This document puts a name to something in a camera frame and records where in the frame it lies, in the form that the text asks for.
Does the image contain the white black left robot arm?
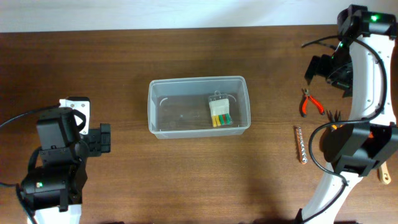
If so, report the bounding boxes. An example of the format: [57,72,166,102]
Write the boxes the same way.
[16,108,111,223]

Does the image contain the orange socket bit rail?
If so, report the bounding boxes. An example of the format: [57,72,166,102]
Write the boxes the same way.
[294,126,308,164]

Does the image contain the red scraper with wooden handle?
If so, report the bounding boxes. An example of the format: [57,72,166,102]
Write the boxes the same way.
[378,162,391,185]

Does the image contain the orange black needle nose pliers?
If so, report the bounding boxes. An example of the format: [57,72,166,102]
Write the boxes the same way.
[326,110,341,132]

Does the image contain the red handled small pliers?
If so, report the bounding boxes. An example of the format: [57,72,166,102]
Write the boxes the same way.
[299,88,326,118]

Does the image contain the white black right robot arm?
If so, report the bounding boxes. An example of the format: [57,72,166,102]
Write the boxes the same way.
[295,4,397,223]

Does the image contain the clear plastic storage container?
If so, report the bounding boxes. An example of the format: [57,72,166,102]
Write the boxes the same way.
[147,76,251,139]

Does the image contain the clear case of coloured plugs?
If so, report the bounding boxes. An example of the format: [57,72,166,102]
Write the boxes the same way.
[208,90,233,128]

